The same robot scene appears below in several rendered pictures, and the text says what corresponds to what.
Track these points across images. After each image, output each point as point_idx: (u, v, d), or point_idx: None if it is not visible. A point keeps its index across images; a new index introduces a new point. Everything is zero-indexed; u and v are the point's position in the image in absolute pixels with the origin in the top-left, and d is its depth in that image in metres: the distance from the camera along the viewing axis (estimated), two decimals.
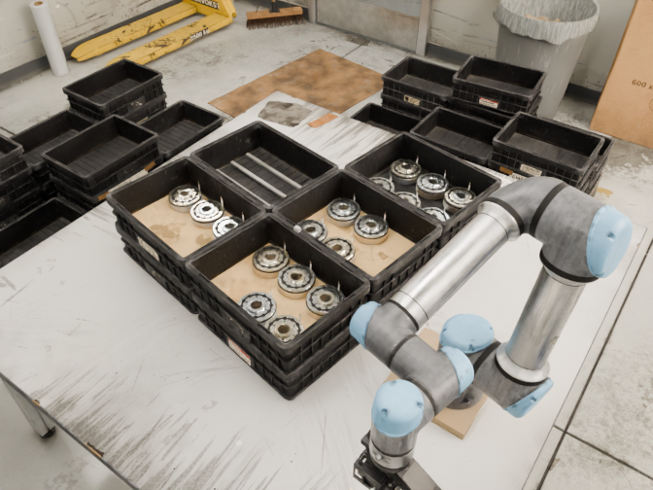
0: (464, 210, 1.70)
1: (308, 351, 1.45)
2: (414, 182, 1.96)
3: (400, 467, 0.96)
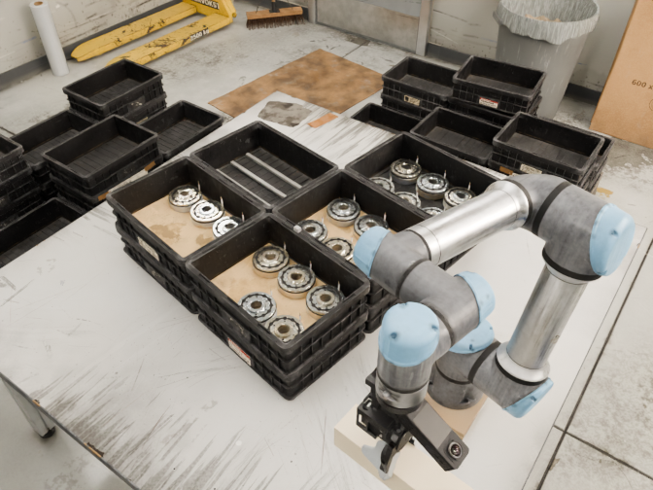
0: None
1: (308, 351, 1.45)
2: (414, 182, 1.96)
3: (411, 406, 0.84)
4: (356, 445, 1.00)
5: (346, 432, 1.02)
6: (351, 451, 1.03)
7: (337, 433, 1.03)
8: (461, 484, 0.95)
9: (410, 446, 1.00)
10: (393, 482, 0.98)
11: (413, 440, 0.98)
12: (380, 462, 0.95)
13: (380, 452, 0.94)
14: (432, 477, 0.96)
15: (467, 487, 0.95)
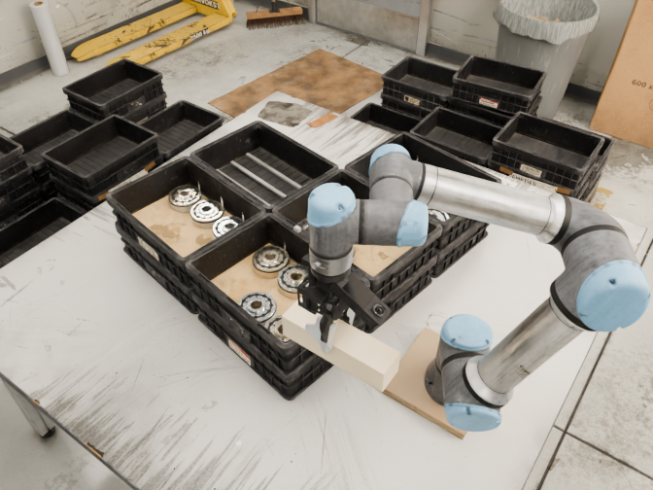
0: None
1: (308, 351, 1.45)
2: None
3: (339, 273, 1.02)
4: (300, 329, 1.18)
5: (292, 318, 1.19)
6: (297, 336, 1.20)
7: (285, 321, 1.20)
8: (389, 349, 1.13)
9: (346, 325, 1.18)
10: (333, 355, 1.16)
11: (348, 319, 1.16)
12: (321, 335, 1.13)
13: (320, 326, 1.12)
14: (365, 346, 1.14)
15: (395, 351, 1.13)
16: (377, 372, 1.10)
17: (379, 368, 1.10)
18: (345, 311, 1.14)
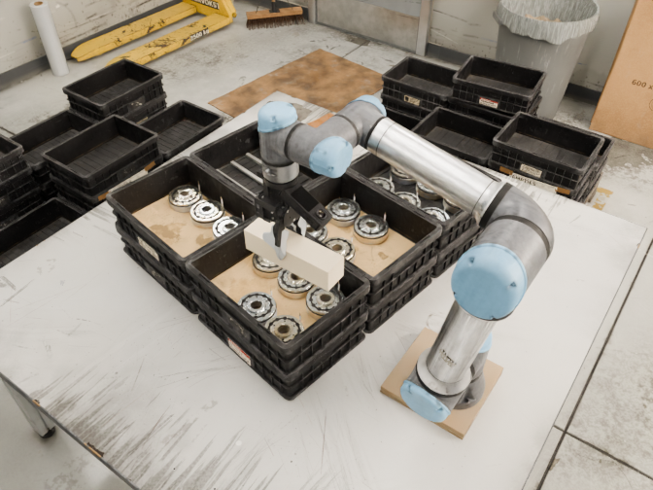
0: (464, 210, 1.70)
1: (308, 351, 1.45)
2: (414, 182, 1.96)
3: (287, 181, 1.20)
4: (259, 239, 1.36)
5: (253, 231, 1.38)
6: (257, 248, 1.39)
7: (247, 234, 1.39)
8: (334, 254, 1.32)
9: (299, 236, 1.36)
10: (288, 261, 1.35)
11: (300, 230, 1.35)
12: (275, 241, 1.31)
13: None
14: (314, 252, 1.33)
15: (339, 255, 1.32)
16: (323, 271, 1.29)
17: (324, 268, 1.29)
18: (296, 222, 1.32)
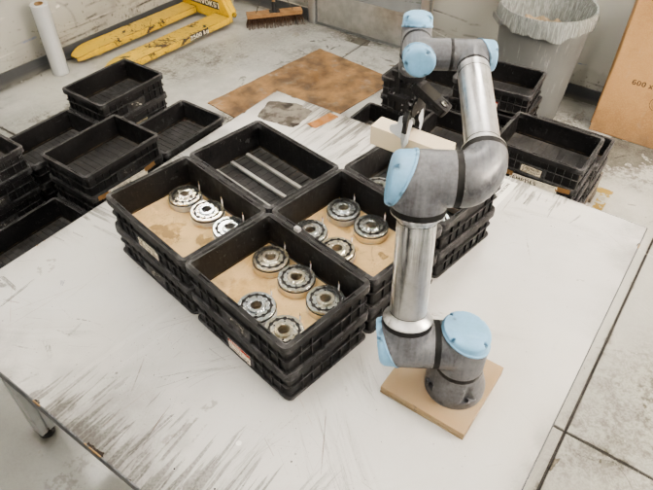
0: (464, 210, 1.70)
1: (308, 351, 1.45)
2: None
3: None
4: (385, 132, 1.69)
5: (378, 126, 1.71)
6: (381, 141, 1.72)
7: (372, 129, 1.71)
8: (447, 141, 1.65)
9: (417, 129, 1.69)
10: (408, 149, 1.68)
11: (418, 123, 1.68)
12: (401, 130, 1.64)
13: (401, 123, 1.63)
14: (431, 140, 1.66)
15: (452, 142, 1.65)
16: None
17: None
18: (417, 116, 1.65)
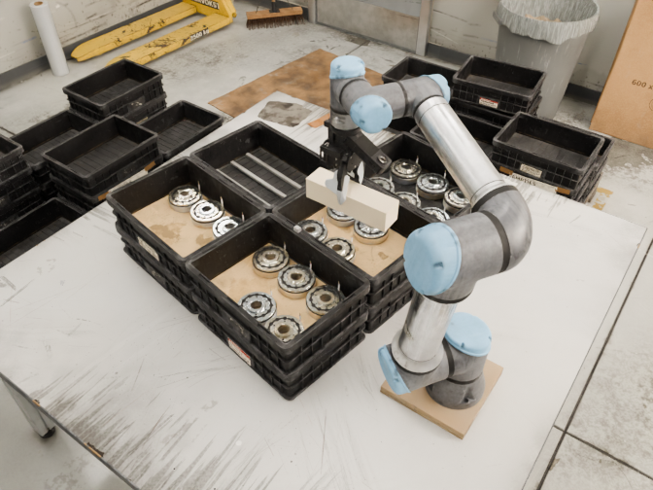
0: (464, 210, 1.70)
1: (308, 351, 1.45)
2: (414, 182, 1.96)
3: (353, 128, 1.35)
4: (321, 187, 1.51)
5: (314, 180, 1.52)
6: (318, 195, 1.53)
7: (308, 182, 1.53)
8: (390, 198, 1.46)
9: (357, 184, 1.51)
10: (347, 205, 1.49)
11: (358, 178, 1.49)
12: (337, 187, 1.46)
13: (336, 179, 1.45)
14: (372, 196, 1.47)
15: (395, 199, 1.46)
16: (381, 213, 1.43)
17: (382, 210, 1.43)
18: (356, 169, 1.47)
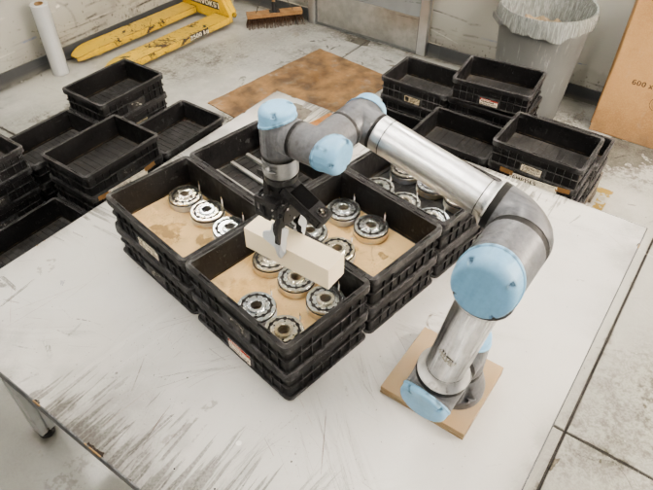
0: (464, 210, 1.70)
1: (308, 351, 1.45)
2: (414, 182, 1.96)
3: (287, 179, 1.20)
4: (259, 237, 1.36)
5: (253, 229, 1.37)
6: (257, 246, 1.39)
7: (247, 232, 1.38)
8: (334, 252, 1.32)
9: (299, 234, 1.36)
10: (288, 259, 1.34)
11: (300, 228, 1.35)
12: (275, 239, 1.31)
13: None
14: (314, 250, 1.32)
15: (339, 253, 1.31)
16: (323, 269, 1.29)
17: (324, 266, 1.29)
18: (296, 220, 1.32)
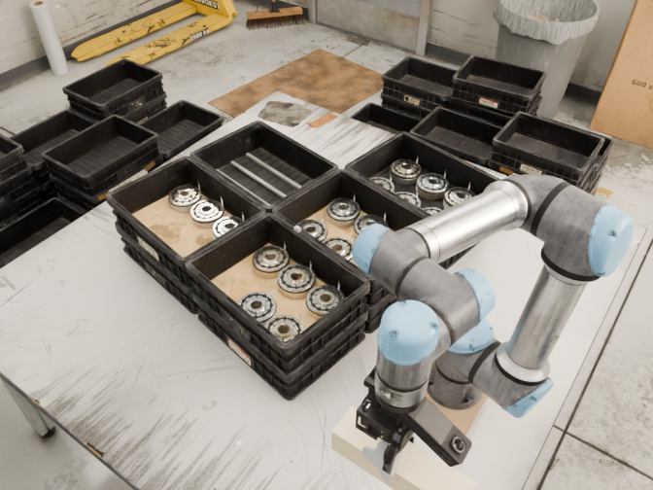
0: None
1: (308, 351, 1.45)
2: (414, 182, 1.96)
3: (413, 404, 0.83)
4: (355, 448, 0.99)
5: (344, 435, 1.00)
6: (350, 454, 1.02)
7: (335, 437, 1.01)
8: (463, 478, 0.95)
9: (409, 444, 0.99)
10: (395, 481, 0.98)
11: (412, 438, 0.98)
12: (382, 463, 0.94)
13: (382, 453, 0.93)
14: (434, 473, 0.95)
15: (470, 480, 0.95)
16: None
17: None
18: None
